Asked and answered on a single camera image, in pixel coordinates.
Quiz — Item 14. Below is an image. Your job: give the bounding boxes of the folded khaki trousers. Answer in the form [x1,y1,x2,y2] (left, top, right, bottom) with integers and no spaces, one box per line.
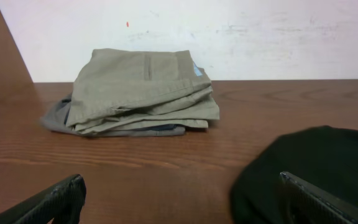
[66,49,219,135]

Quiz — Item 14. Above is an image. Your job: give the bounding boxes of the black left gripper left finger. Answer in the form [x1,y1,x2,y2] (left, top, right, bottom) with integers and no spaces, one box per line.
[0,174,86,224]

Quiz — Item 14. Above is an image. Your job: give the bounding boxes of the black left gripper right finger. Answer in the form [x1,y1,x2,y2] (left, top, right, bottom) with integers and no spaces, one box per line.
[278,172,358,224]

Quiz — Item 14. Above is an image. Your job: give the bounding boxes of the folded grey garment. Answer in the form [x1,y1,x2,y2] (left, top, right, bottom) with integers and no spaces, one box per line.
[40,93,185,138]

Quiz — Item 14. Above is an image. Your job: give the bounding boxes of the black t-shirt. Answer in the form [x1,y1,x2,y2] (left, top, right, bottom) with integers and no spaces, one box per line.
[229,126,358,223]

